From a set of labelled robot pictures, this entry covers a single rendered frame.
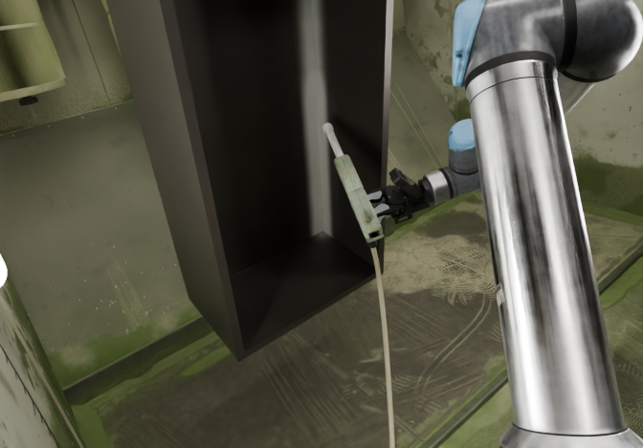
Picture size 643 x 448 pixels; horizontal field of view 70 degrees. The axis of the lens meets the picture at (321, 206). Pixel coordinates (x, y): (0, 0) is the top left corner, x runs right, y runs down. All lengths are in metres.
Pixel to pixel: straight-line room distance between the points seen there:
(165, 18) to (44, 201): 1.53
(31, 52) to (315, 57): 1.08
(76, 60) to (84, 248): 0.86
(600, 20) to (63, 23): 2.18
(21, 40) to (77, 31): 0.45
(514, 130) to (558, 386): 0.29
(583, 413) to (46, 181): 2.19
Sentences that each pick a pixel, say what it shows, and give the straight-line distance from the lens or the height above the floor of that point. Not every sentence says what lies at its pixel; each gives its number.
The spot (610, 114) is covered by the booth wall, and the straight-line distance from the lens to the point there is 2.84.
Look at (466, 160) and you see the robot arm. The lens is 1.24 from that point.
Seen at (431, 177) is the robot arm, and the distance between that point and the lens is 1.29.
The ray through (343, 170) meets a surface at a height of 0.94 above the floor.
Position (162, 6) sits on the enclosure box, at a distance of 0.95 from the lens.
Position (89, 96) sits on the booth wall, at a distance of 2.50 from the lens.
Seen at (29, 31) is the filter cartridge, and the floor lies 1.47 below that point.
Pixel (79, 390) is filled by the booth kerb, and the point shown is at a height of 0.13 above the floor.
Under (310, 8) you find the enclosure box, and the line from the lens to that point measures 1.56.
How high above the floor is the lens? 1.39
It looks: 24 degrees down
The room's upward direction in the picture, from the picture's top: 11 degrees counter-clockwise
